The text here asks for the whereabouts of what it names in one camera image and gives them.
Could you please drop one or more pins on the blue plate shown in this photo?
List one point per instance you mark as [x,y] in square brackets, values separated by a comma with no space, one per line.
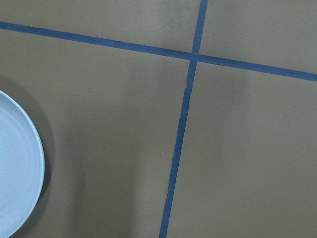
[22,166]

